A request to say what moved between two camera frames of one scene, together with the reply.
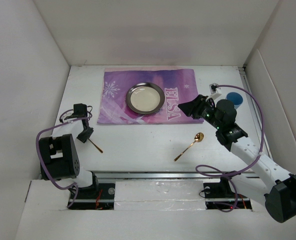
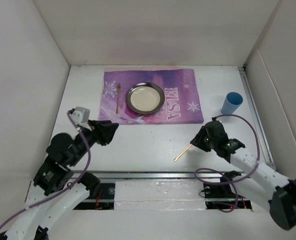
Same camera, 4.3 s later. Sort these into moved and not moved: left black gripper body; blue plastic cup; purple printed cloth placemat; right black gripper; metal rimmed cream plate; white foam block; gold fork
Moved: left black gripper body; gold fork; right black gripper
Not moved: blue plastic cup; metal rimmed cream plate; purple printed cloth placemat; white foam block
